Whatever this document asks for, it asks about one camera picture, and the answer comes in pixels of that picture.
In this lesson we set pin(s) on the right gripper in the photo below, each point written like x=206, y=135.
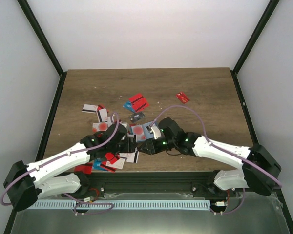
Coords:
x=153, y=148

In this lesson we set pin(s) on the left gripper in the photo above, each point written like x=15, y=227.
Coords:
x=129, y=147

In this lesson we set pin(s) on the white magnetic stripe card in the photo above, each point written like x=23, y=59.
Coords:
x=132, y=157

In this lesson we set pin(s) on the teal card holder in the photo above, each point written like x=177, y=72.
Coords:
x=147, y=132

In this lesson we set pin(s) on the white card red circle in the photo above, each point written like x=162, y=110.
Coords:
x=138, y=131

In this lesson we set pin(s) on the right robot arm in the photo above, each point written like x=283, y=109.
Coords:
x=253, y=167

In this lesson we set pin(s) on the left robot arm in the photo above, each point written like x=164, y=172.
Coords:
x=26, y=183

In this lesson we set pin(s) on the red card in pile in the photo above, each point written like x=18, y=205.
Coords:
x=112, y=158

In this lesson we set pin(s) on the white card bottom centre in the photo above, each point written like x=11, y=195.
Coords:
x=117, y=164

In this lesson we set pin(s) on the blue card bottom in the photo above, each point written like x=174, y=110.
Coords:
x=97, y=165

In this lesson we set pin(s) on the blue card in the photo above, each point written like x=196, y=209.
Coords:
x=128, y=106
x=97, y=165

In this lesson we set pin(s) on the blue card top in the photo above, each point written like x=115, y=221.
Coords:
x=128, y=106

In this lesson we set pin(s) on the red magnetic stripe card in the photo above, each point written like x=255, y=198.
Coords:
x=138, y=102

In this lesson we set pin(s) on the dark red striped card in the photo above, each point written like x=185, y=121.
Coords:
x=85, y=168

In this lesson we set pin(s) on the white striped card left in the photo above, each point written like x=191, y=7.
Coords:
x=87, y=108

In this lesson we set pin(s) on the red card far right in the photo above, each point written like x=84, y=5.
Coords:
x=182, y=97

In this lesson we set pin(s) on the light blue slotted rail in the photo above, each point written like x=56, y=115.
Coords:
x=130, y=204

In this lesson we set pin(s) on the black aluminium frame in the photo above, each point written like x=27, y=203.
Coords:
x=158, y=181

